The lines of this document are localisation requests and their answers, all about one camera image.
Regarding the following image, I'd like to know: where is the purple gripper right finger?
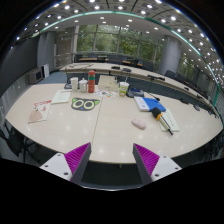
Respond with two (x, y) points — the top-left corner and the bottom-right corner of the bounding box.
(133, 143), (181, 185)

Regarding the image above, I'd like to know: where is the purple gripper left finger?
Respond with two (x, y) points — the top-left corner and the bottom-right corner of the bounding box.
(41, 143), (91, 184)

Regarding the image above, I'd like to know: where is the pink computer mouse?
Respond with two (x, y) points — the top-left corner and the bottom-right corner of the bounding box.
(132, 119), (146, 130)

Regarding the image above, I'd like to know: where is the blue notebook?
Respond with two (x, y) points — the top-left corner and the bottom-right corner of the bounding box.
(135, 97), (166, 112)

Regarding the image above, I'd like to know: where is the white green booklet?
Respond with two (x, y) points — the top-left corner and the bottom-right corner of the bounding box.
(51, 89), (71, 104)

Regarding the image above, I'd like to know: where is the grey blue pouch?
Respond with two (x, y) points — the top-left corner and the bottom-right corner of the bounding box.
(126, 88), (144, 98)

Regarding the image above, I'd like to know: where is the colourful sticker sheet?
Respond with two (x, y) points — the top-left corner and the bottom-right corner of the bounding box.
(94, 90), (116, 99)

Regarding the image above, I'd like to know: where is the white mug with lid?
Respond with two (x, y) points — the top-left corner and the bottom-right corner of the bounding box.
(79, 79), (88, 92)

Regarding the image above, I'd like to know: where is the white paper cup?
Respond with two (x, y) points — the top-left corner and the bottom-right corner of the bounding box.
(70, 77), (78, 92)

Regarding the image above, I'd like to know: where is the green white instant noodle cup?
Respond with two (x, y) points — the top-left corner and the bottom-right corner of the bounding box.
(119, 82), (129, 97)

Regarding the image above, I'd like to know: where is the beige cardboard box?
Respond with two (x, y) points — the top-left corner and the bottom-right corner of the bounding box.
(98, 75), (118, 92)

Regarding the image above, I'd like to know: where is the red thermos bottle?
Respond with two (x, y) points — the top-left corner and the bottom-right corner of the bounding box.
(88, 70), (95, 93)

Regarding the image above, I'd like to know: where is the white microwave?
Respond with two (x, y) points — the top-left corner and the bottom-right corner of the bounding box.
(27, 68), (43, 84)

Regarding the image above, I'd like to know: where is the long curved conference table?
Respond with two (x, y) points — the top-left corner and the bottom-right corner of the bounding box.
(61, 62), (213, 107)

